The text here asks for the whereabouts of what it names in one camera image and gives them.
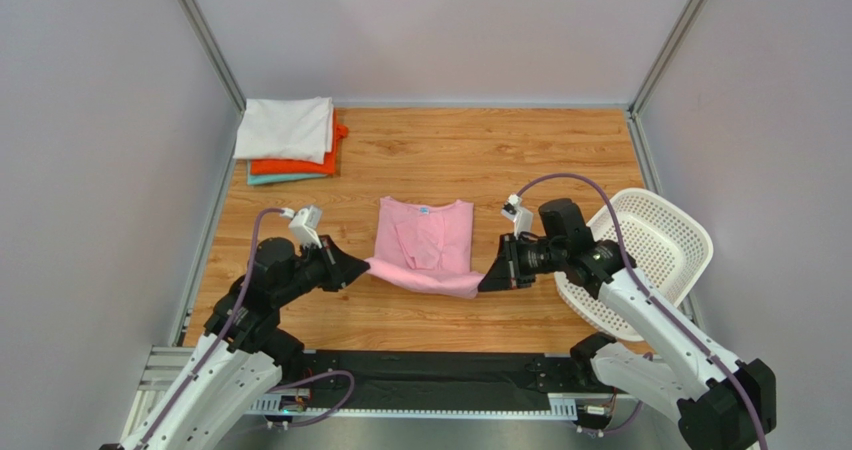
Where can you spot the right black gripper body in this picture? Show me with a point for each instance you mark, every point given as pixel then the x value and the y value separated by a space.
pixel 514 261

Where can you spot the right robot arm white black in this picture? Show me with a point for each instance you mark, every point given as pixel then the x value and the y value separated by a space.
pixel 666 343

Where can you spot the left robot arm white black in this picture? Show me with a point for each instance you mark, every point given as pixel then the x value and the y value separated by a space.
pixel 243 352

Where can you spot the pink t shirt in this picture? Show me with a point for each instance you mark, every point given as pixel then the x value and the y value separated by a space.
pixel 426 249

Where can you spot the white perforated plastic basket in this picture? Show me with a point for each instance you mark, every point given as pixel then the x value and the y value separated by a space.
pixel 671 248

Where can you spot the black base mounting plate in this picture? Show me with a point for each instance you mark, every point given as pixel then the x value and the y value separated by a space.
pixel 386 380

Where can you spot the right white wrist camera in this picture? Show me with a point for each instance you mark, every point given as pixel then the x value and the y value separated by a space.
pixel 521 217

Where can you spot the aluminium corner post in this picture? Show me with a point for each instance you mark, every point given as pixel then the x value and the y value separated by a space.
pixel 671 45
pixel 206 37

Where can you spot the left aluminium corner post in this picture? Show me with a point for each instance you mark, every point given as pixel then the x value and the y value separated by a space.
pixel 206 37

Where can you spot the folded orange t shirt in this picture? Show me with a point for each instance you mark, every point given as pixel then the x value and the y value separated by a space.
pixel 289 166

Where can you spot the folded white t shirt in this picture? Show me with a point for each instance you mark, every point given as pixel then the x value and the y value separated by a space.
pixel 286 129

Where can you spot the right aluminium corner post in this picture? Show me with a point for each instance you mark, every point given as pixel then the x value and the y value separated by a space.
pixel 671 45

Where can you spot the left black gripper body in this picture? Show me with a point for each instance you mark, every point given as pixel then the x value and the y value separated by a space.
pixel 307 277

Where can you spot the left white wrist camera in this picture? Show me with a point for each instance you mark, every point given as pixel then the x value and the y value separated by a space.
pixel 303 224

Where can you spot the aluminium frame rail front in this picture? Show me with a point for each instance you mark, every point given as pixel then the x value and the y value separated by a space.
pixel 731 409

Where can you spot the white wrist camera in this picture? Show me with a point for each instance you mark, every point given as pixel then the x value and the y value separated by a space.
pixel 521 217
pixel 303 224

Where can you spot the folded teal t shirt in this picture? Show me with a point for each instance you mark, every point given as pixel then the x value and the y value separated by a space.
pixel 265 179

